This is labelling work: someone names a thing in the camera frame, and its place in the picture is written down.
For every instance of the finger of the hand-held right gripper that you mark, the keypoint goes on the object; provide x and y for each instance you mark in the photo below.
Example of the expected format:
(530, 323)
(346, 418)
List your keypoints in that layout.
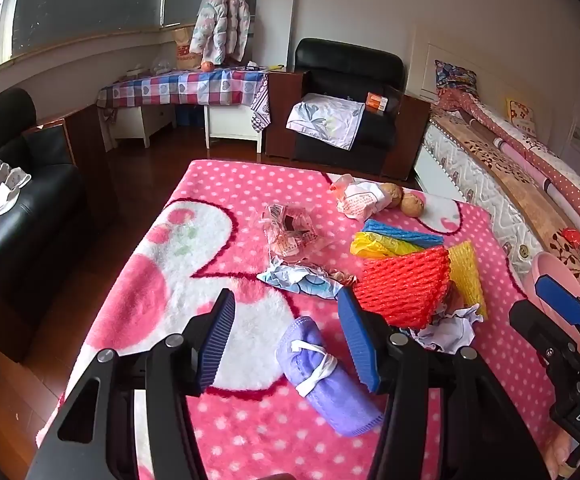
(560, 297)
(535, 322)

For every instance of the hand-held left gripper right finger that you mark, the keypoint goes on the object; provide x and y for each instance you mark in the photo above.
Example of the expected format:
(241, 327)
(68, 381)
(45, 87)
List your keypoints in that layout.
(357, 345)

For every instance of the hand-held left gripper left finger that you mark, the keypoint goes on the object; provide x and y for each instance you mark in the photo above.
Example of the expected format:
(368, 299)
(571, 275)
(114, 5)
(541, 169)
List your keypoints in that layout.
(217, 345)

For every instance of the purple towel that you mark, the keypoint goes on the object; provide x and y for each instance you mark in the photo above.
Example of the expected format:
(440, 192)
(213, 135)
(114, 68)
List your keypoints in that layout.
(315, 360)

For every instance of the red foam fruit net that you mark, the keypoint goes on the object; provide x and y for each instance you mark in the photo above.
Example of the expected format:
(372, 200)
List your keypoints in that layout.
(400, 280)

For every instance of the yellow foam fruit net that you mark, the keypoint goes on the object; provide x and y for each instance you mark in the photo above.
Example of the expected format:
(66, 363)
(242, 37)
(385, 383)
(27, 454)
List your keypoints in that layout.
(470, 270)

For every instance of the white paper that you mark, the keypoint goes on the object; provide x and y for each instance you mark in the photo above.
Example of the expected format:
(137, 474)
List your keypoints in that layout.
(445, 332)

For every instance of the blue white wrapper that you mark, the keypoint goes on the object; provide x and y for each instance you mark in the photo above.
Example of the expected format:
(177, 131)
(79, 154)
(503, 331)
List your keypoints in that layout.
(295, 280)

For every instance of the yellow plastic bag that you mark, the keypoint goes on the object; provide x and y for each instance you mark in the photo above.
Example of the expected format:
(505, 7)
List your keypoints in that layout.
(370, 246)

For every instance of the blue foam fruit net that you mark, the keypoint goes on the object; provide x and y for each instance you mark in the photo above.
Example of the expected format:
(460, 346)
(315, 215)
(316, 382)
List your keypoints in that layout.
(400, 232)

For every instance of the clear plastic packaging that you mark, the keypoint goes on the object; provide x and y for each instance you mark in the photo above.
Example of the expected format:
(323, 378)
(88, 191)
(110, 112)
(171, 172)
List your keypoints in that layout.
(290, 230)

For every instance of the white red printed plastic bag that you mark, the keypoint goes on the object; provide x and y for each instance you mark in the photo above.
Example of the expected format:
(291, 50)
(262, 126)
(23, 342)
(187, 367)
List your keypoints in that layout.
(360, 202)

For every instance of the red packet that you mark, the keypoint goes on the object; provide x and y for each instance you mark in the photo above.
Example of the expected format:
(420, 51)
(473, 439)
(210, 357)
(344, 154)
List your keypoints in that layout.
(571, 237)

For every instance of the bed with patterned bedding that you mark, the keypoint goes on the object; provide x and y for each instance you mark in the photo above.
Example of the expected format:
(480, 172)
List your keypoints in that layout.
(520, 185)

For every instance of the white quilted mattress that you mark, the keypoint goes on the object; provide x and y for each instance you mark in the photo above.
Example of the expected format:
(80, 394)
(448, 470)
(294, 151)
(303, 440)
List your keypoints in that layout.
(480, 190)

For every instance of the walnut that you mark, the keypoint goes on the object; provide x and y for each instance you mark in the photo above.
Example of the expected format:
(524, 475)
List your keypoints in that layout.
(391, 194)
(412, 205)

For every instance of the pink polka-dot printed blanket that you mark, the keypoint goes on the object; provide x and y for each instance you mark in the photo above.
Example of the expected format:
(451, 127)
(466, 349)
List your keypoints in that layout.
(250, 190)

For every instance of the yellow floral pillow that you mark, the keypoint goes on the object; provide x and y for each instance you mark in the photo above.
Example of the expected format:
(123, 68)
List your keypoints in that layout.
(522, 115)

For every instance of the black leather armchair with white rag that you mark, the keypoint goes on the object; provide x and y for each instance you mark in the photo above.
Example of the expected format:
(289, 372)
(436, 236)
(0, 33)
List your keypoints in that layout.
(29, 225)

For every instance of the white desk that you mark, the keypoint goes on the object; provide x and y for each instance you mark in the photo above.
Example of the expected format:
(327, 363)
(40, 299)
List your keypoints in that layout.
(229, 122)

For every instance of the white floral cloth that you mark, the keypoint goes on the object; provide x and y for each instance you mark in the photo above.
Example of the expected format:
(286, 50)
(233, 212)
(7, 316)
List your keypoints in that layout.
(325, 120)

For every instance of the blue container under desk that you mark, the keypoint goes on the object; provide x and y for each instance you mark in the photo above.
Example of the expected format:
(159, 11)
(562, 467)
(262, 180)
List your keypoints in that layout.
(189, 116)

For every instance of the small checkered hanging cloth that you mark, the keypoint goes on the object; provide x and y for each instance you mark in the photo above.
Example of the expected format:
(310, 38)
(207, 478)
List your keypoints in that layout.
(260, 110)

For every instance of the orange box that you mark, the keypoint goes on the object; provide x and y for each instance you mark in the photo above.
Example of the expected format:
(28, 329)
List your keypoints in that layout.
(376, 101)

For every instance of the colourful printed pillow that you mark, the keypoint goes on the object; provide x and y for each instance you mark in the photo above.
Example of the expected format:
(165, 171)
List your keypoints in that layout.
(452, 76)

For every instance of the white headboard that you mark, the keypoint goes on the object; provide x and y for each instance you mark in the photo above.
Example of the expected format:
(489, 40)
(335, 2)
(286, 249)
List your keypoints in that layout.
(495, 60)

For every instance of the orange fruit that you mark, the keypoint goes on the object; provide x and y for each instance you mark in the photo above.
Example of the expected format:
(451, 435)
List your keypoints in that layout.
(206, 66)

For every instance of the black leather armchair with floral cloth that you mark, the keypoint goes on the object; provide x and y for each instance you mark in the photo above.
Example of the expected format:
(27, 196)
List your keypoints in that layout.
(350, 60)

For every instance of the clear plastic bag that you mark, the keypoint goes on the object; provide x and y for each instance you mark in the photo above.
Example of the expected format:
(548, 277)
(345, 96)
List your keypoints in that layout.
(162, 64)

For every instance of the brown paper bag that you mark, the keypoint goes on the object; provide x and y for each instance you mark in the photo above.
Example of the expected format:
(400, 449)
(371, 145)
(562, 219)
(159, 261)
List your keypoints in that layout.
(182, 47)

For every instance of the white floral puffy jacket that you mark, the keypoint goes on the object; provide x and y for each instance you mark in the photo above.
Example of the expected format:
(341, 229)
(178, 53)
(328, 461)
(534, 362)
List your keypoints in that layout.
(219, 20)

